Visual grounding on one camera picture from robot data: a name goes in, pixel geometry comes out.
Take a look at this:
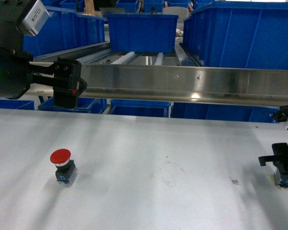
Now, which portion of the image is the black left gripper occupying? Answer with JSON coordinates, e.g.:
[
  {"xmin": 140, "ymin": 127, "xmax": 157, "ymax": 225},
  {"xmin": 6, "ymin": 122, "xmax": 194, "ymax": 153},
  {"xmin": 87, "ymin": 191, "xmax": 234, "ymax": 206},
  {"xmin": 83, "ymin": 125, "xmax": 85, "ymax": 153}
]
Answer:
[{"xmin": 0, "ymin": 47, "xmax": 87, "ymax": 109}]

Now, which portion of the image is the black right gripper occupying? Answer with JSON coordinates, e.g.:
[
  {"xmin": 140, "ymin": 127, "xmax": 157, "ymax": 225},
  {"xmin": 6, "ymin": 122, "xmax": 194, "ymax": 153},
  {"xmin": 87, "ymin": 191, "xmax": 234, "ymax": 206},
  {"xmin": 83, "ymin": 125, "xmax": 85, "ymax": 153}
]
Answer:
[{"xmin": 258, "ymin": 105, "xmax": 288, "ymax": 175}]

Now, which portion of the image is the green mushroom push button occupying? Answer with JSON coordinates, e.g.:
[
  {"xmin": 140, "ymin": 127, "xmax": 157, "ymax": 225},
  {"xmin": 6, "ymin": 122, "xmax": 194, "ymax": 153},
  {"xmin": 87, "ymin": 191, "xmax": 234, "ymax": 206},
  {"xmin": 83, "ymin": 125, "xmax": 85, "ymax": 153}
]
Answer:
[{"xmin": 274, "ymin": 169, "xmax": 288, "ymax": 189}]

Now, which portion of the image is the red mushroom push button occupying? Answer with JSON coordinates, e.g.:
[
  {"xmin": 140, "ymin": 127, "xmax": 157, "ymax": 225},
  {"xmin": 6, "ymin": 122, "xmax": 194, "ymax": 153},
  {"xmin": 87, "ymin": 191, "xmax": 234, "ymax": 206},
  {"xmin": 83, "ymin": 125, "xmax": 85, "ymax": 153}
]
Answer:
[{"xmin": 50, "ymin": 149, "xmax": 77, "ymax": 186}]

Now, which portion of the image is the white roller track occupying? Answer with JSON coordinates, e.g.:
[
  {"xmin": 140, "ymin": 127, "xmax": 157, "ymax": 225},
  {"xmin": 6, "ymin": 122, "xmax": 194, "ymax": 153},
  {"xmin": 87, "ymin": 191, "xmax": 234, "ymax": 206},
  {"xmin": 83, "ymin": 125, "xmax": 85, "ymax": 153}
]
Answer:
[{"xmin": 75, "ymin": 49, "xmax": 164, "ymax": 66}]

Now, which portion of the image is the large left blue bin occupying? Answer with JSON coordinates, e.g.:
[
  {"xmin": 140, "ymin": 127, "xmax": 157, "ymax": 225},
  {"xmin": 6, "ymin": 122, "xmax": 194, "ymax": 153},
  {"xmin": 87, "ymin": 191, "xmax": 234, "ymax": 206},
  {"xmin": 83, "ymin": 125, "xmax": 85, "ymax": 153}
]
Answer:
[{"xmin": 23, "ymin": 6, "xmax": 105, "ymax": 57}]

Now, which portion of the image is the large blue bin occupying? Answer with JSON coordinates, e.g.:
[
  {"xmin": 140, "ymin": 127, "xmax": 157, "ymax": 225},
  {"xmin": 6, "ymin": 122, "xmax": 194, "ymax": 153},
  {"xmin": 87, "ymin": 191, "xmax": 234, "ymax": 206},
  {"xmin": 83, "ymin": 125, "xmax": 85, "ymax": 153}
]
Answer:
[
  {"xmin": 23, "ymin": 6, "xmax": 105, "ymax": 57},
  {"xmin": 183, "ymin": 1, "xmax": 288, "ymax": 70}
]

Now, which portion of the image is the lower blue bin far left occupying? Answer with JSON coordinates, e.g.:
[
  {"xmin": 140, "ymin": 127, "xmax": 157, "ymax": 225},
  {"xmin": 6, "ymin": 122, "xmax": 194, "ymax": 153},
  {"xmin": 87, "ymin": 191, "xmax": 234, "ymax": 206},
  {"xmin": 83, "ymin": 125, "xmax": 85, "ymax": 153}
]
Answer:
[{"xmin": 0, "ymin": 100, "xmax": 35, "ymax": 110}]

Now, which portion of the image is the centre blue bin on rollers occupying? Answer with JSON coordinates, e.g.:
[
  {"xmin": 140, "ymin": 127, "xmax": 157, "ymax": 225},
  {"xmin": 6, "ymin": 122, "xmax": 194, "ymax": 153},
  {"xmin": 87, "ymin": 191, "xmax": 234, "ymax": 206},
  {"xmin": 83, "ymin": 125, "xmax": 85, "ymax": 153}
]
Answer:
[{"xmin": 106, "ymin": 13, "xmax": 179, "ymax": 53}]

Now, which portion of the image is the lower blue bin centre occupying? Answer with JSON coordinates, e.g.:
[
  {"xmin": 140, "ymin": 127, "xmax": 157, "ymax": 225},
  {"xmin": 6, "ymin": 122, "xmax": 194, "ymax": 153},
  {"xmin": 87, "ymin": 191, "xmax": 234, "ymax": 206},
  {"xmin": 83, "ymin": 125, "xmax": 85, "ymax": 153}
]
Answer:
[{"xmin": 109, "ymin": 99, "xmax": 171, "ymax": 117}]

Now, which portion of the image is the lower blue bin right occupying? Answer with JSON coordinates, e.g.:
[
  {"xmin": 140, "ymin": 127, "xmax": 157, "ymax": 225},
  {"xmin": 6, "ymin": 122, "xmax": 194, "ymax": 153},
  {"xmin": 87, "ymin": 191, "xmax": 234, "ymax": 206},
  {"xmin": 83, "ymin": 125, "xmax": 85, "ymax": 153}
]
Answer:
[{"xmin": 170, "ymin": 103, "xmax": 278, "ymax": 123}]

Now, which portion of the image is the large right blue bin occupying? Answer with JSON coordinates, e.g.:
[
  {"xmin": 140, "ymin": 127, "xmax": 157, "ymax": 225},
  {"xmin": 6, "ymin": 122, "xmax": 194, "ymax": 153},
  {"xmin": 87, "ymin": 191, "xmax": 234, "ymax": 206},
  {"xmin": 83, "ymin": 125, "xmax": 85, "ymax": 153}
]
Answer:
[{"xmin": 183, "ymin": 1, "xmax": 288, "ymax": 70}]

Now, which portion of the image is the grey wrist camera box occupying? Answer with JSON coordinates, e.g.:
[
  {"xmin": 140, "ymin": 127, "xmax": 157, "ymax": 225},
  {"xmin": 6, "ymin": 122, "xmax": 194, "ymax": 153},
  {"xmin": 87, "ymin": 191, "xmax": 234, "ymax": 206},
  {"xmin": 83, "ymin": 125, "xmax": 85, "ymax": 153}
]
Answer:
[{"xmin": 19, "ymin": 0, "xmax": 50, "ymax": 36}]

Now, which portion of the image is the stainless steel shelf rail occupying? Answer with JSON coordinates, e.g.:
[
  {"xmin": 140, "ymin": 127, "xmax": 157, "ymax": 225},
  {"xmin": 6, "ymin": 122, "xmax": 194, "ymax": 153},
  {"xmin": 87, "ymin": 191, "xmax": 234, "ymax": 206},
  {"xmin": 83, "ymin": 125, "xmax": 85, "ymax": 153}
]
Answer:
[{"xmin": 81, "ymin": 64, "xmax": 288, "ymax": 107}]

